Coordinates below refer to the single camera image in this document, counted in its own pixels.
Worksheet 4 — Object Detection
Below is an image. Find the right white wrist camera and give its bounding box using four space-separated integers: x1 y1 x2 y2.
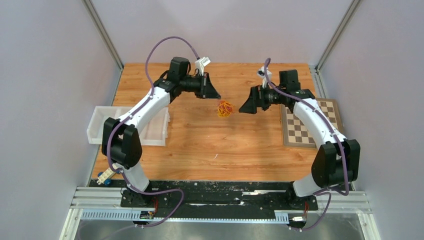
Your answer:
256 66 272 89

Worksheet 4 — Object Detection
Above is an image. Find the yellow thin cable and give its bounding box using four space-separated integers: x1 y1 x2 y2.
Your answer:
216 100 235 119

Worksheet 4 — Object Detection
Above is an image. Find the wooden chessboard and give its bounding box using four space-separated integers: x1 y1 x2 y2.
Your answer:
280 98 344 148

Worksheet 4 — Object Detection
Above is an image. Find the white blue toy block car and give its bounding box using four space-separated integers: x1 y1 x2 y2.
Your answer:
96 167 120 187

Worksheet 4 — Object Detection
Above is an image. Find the aluminium frame rail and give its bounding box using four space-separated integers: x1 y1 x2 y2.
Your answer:
71 187 373 214

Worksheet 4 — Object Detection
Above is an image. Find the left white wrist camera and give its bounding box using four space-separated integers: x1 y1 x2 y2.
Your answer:
194 56 211 76

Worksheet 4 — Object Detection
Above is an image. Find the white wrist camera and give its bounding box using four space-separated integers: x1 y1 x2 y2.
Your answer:
256 66 272 89
194 56 211 76

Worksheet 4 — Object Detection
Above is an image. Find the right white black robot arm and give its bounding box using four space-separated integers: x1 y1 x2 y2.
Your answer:
238 66 361 209

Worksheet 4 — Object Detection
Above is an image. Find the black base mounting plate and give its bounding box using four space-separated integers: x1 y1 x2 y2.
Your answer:
105 179 319 219

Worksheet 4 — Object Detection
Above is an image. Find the white slotted cable duct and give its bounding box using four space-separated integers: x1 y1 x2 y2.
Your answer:
80 210 290 224

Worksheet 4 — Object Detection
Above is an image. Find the orange thin cable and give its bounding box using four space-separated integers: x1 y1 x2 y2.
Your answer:
217 101 235 119

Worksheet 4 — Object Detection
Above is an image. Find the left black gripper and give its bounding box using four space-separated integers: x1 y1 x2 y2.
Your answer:
180 72 222 100

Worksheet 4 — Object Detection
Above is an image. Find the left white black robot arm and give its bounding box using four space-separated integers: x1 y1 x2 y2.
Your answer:
101 57 221 207

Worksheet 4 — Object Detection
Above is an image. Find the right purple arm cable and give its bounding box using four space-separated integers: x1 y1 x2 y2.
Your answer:
263 57 351 232

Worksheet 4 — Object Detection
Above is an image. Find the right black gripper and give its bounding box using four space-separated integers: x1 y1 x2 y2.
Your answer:
239 83 286 114

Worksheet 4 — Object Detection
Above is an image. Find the white plastic two-compartment bin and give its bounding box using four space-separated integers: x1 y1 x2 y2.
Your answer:
86 106 171 147

